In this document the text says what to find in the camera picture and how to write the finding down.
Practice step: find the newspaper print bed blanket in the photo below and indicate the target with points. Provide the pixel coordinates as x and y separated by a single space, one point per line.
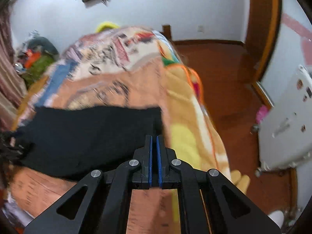
122 67

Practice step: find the green patterned storage box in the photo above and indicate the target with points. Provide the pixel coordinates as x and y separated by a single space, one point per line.
36 70

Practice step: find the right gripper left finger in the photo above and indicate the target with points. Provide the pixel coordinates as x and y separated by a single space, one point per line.
142 177

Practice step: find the grey neck pillow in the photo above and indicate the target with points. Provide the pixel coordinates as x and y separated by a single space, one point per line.
42 44

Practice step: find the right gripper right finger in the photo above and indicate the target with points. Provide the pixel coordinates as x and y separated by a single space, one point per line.
167 178

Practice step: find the yellow curved headboard pad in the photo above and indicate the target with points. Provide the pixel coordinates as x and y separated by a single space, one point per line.
106 26

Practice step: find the orange box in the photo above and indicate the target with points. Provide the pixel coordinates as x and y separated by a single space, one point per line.
32 56

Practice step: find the pink striped curtain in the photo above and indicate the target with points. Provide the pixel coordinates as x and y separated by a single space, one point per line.
13 88

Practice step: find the black pants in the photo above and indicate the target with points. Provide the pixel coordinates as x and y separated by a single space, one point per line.
68 144

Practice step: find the yellow orange fleece blanket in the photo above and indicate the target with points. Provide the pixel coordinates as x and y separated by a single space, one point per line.
191 132

